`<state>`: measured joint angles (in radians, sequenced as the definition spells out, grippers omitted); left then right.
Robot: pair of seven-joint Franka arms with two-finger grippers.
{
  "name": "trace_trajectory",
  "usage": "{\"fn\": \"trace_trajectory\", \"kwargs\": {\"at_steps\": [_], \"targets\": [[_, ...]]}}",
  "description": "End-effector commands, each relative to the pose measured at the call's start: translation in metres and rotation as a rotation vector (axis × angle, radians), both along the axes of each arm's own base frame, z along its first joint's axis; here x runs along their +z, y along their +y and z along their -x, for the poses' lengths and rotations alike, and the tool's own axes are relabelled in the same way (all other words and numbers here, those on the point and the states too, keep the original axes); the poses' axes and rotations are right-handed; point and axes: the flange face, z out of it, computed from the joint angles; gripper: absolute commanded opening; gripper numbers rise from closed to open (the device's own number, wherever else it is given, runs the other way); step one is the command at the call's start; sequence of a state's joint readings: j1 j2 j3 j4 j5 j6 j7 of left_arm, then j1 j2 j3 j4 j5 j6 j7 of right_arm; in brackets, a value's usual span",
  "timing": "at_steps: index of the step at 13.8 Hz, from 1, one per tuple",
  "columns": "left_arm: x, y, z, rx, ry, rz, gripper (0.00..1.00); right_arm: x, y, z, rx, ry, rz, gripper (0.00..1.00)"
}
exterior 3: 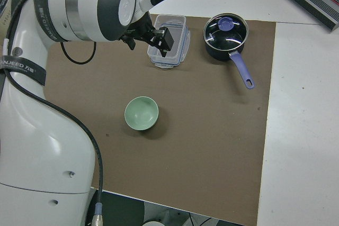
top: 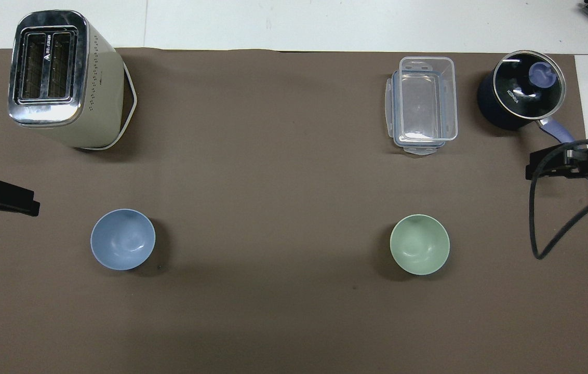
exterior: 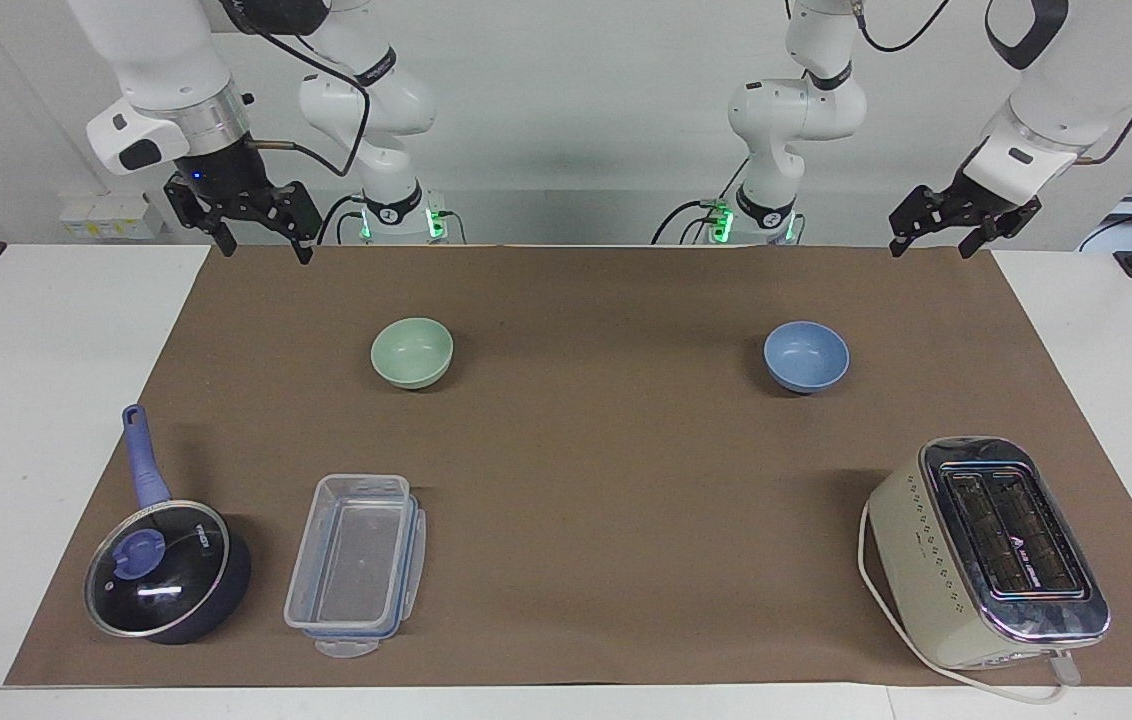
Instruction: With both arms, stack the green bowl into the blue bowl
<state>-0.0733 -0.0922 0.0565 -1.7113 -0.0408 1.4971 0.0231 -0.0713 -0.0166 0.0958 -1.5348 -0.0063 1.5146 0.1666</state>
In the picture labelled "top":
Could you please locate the green bowl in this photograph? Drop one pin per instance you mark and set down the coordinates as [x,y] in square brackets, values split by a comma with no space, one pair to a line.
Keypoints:
[419,245]

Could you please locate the blue bowl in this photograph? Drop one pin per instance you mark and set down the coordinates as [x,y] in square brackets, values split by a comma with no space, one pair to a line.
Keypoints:
[122,240]

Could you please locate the clear container lid blue seal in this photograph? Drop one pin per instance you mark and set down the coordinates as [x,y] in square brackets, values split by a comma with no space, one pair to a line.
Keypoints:
[418,149]

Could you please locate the clear plastic container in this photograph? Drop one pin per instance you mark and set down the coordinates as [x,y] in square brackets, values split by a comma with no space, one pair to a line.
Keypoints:
[426,98]

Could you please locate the dark blue pot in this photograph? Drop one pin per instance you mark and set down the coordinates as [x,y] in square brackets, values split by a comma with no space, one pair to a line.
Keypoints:
[489,106]

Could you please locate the cream and chrome toaster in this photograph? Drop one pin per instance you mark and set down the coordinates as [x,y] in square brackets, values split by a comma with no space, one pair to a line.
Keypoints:
[91,88]

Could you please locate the glass pot lid purple knob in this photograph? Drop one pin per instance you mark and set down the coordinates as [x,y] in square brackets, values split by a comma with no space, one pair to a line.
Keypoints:
[528,85]

